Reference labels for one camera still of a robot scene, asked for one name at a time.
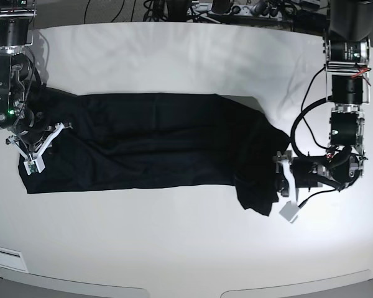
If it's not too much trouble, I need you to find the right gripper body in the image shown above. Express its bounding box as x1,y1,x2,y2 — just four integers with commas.
6,122,73,161

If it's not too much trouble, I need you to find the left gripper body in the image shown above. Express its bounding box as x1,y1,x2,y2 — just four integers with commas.
273,150,327,205

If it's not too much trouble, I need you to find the black T-shirt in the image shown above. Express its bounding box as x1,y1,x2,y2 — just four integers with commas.
18,88,290,216

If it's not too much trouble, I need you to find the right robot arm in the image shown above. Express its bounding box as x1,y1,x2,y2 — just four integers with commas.
0,1,67,165

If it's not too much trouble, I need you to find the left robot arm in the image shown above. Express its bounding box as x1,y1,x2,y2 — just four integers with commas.
274,1,373,210

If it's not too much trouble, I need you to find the white label plate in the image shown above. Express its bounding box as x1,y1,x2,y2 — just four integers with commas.
0,247,29,273

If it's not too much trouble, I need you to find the black equipment box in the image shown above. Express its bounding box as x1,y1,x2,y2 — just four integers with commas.
292,10,329,36

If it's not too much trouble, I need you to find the white power strip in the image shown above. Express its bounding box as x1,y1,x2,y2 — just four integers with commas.
188,1,282,21

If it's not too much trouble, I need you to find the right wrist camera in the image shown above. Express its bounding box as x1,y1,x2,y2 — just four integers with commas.
24,156,45,175

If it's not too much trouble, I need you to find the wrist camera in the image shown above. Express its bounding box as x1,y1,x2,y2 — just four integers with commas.
24,156,45,175
279,201,300,224

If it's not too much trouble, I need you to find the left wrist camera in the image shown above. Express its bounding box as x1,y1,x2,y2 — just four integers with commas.
279,201,300,224

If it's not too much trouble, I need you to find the black cable loop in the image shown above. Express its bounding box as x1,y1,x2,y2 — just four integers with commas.
83,0,96,24

